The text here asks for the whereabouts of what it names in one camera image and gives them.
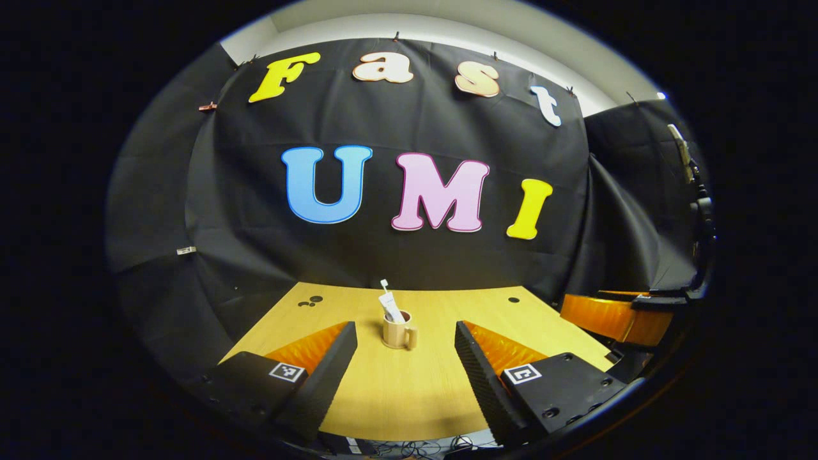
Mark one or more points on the copper cloth clip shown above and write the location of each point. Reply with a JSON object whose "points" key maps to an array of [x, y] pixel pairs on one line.
{"points": [[208, 106]]}

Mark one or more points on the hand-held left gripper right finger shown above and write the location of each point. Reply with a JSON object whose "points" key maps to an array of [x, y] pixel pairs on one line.
{"points": [[479, 383]]}

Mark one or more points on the pale green toothbrush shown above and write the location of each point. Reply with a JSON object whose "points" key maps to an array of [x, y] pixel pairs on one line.
{"points": [[384, 283]]}

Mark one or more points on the beige cup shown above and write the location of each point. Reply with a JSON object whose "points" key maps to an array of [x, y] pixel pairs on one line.
{"points": [[395, 335]]}

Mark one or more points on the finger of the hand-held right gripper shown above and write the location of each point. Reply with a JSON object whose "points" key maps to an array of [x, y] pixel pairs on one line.
{"points": [[623, 294], [601, 316]]}

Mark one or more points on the white toothpaste tube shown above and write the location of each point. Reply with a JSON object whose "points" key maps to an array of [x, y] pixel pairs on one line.
{"points": [[390, 306]]}

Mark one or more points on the black backdrop cloth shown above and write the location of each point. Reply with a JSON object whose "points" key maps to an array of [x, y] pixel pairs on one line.
{"points": [[383, 255]]}

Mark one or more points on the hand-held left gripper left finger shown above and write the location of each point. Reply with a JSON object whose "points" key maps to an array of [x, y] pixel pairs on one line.
{"points": [[326, 377]]}

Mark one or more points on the silver cloth clip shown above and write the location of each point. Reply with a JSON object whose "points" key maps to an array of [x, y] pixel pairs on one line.
{"points": [[186, 250]]}

